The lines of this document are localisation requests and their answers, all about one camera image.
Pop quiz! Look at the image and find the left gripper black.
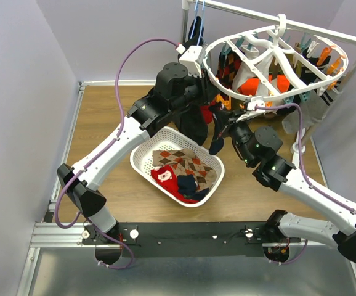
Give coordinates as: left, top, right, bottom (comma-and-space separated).
169, 67, 220, 114

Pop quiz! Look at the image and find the navy santa sock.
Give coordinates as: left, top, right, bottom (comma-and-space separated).
208, 103, 231, 156

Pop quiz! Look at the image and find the white round clip hanger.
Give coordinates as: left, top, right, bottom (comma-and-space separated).
202, 14, 349, 102

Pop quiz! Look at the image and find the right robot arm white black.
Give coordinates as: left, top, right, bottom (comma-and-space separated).
217, 110, 356, 263

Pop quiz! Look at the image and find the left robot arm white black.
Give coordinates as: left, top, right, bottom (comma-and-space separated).
57, 62, 219, 244

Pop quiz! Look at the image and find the black sock on blue hanger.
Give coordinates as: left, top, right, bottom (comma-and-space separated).
185, 16, 204, 47

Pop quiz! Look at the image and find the red hanging sock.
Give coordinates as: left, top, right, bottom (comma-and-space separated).
200, 105, 213, 125

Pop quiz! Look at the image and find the dark argyle hanging sock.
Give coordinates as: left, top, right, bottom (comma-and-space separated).
216, 50, 242, 89

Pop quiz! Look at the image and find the white orange hanging sock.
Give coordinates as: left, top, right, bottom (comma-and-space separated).
232, 55, 277, 97

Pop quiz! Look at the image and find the beige argyle sock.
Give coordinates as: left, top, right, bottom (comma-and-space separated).
152, 149, 217, 191

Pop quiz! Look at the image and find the white perforated plastic basket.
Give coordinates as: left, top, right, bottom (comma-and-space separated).
130, 127, 225, 208

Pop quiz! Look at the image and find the navy green striped sock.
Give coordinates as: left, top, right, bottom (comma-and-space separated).
177, 175, 209, 203

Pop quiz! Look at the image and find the grey striped hanging sock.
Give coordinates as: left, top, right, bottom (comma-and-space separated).
282, 80, 341, 134

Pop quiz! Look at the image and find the red santa bear sock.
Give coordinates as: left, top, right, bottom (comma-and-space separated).
150, 165, 198, 204

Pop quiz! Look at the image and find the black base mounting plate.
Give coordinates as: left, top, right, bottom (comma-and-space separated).
82, 221, 302, 258

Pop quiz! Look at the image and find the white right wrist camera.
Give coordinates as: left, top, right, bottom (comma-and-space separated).
240, 96, 266, 110

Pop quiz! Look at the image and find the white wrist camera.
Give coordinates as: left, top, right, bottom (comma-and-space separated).
179, 46, 206, 78
240, 96, 266, 110

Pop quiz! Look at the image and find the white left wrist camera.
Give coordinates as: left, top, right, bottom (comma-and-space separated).
179, 46, 206, 78

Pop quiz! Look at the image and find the white drying rack frame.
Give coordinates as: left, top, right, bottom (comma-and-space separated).
181, 0, 356, 155

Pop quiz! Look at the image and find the aluminium rail frame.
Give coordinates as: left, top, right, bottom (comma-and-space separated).
17, 80, 356, 295

